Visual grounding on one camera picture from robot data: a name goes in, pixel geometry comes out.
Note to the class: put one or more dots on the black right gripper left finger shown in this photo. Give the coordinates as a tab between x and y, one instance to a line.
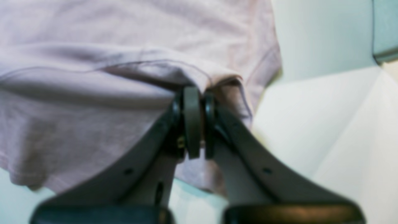
136	188

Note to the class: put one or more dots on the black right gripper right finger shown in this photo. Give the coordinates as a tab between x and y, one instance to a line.
260	188

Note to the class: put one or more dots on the mauve t-shirt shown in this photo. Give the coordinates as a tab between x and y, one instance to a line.
83	80

